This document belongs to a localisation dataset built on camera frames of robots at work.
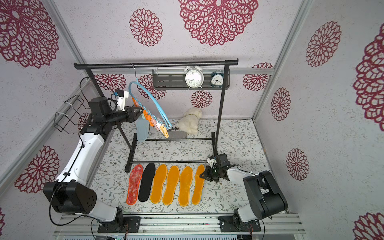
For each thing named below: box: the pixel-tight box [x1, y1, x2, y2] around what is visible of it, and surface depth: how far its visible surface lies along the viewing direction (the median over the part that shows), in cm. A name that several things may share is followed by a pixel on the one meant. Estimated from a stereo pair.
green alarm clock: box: [210, 70, 224, 88], surface depth 92 cm
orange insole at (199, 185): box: [192, 164, 205, 205], surface depth 87 cm
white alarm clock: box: [184, 65, 205, 89], surface depth 89 cm
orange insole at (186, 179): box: [179, 166, 193, 207], surface depth 89 cm
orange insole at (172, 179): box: [162, 165, 180, 206], surface depth 88 cm
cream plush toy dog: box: [176, 107, 203, 136], surface depth 112 cm
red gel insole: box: [126, 164, 144, 205], surface depth 89 cm
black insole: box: [138, 162, 156, 202], surface depth 89 cm
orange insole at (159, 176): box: [150, 164, 168, 204], surface depth 89 cm
